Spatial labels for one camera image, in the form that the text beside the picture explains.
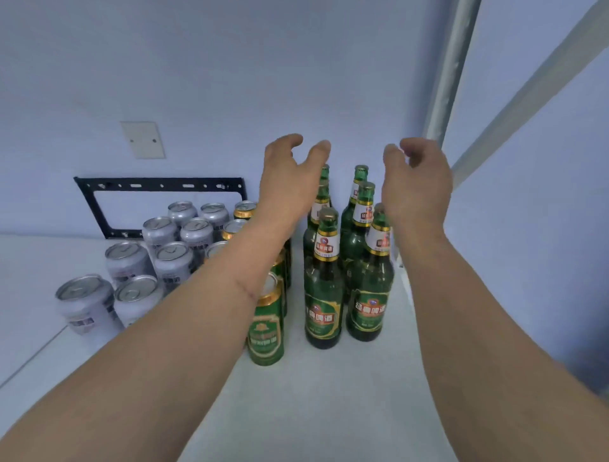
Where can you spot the white blank wall plate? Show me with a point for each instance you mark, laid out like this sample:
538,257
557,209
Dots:
142,140

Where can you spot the person's left forearm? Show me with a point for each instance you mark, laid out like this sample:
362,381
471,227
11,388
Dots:
142,371

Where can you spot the black metal wall bracket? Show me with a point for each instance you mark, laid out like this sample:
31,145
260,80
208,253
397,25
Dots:
162,184

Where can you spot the person's left hand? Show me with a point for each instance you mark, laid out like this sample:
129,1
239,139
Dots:
285,190

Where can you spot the person's right hand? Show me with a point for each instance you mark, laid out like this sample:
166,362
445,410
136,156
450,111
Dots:
423,195

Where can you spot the white metal shelf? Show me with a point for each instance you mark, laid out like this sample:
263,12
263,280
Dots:
323,409

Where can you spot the person's right forearm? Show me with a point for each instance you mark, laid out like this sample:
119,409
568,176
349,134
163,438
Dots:
490,371

